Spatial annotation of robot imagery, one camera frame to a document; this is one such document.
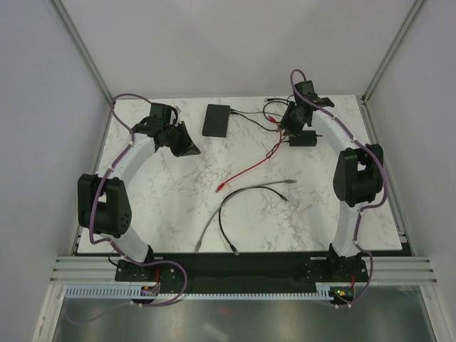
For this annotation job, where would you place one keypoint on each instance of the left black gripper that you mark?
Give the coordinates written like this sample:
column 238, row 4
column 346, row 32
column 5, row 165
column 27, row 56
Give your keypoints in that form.
column 187, row 147

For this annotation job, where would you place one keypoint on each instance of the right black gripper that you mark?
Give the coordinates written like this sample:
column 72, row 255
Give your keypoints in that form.
column 285, row 123

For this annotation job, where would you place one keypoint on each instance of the black network switch box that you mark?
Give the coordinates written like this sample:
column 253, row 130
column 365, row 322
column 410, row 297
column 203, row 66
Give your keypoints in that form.
column 216, row 121

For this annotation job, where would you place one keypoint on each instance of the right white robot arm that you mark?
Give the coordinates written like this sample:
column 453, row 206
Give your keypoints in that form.
column 359, row 177

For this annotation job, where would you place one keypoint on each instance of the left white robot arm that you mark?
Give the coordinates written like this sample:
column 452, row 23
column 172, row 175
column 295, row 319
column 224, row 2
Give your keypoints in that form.
column 103, row 204

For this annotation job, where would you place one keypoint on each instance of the black power adapter brick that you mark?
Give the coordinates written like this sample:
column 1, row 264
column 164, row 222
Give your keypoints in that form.
column 307, row 138

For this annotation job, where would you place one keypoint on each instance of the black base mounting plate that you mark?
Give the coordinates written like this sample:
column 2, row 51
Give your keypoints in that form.
column 268, row 271

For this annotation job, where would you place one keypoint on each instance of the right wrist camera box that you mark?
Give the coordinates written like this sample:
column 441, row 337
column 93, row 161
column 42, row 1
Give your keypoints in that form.
column 306, row 90

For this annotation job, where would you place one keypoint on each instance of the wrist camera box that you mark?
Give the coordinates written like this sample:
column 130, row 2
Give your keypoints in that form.
column 163, row 113
column 306, row 90

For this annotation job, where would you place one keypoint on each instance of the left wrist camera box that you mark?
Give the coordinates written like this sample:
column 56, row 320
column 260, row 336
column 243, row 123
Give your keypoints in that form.
column 163, row 113

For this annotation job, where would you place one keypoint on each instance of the left aluminium frame post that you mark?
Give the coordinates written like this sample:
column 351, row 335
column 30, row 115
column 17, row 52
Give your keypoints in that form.
column 77, row 40

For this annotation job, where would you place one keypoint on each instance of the aluminium frame post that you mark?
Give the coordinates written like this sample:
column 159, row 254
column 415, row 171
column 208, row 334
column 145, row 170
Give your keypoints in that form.
column 398, row 39
column 77, row 40

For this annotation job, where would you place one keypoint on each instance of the right aluminium frame post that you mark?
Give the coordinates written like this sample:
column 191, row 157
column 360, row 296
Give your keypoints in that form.
column 398, row 39

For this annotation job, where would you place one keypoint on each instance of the aluminium front rail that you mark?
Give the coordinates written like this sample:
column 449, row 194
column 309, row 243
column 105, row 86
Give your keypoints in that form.
column 412, row 270

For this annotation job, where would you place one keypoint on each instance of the white slotted cable duct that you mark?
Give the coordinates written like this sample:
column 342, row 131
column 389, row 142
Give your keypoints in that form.
column 139, row 292

